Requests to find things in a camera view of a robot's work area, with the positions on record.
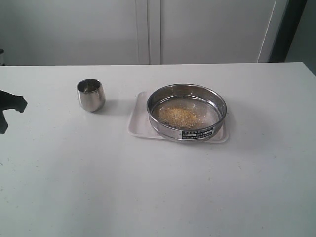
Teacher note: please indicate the white cabinet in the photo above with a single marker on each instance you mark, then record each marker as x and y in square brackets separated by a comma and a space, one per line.
[126, 32]

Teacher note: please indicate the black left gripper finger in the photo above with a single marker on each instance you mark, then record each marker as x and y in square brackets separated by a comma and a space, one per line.
[9, 101]
[3, 123]

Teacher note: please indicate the round stainless steel sieve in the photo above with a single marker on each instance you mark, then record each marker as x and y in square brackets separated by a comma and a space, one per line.
[208, 105]

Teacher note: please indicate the stainless steel cup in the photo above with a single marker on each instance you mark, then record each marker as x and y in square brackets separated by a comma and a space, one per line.
[91, 95]

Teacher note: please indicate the yellow and white grain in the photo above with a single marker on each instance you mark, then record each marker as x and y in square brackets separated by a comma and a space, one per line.
[177, 117]

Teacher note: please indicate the white plastic tray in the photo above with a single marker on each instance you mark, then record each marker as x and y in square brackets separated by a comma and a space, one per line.
[139, 125]

